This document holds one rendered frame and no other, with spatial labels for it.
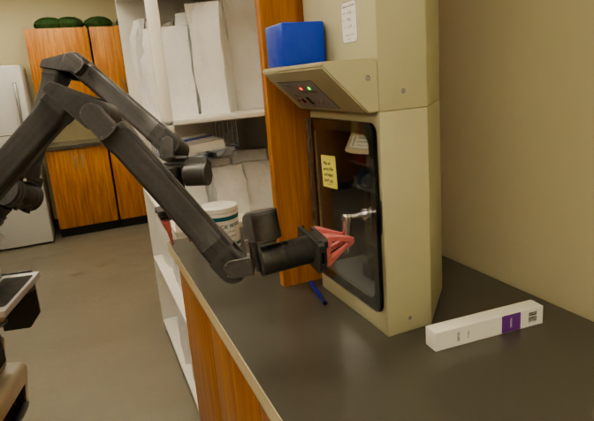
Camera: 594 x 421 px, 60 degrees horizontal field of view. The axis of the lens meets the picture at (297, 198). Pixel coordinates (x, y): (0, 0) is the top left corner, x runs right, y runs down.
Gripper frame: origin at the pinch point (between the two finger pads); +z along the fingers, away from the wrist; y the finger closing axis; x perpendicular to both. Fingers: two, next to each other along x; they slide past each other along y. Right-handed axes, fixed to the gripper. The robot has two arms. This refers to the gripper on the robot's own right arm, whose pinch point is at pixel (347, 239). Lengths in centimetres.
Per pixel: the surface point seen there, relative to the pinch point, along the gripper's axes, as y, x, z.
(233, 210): 68, 18, -6
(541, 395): -38.1, 16.3, 15.4
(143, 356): 173, 141, -41
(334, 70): -0.9, -34.9, -2.5
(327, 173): 17.5, -8.4, 4.2
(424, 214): -5.3, -4.2, 15.1
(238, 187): 118, 29, 10
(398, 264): -6.7, 4.7, 7.9
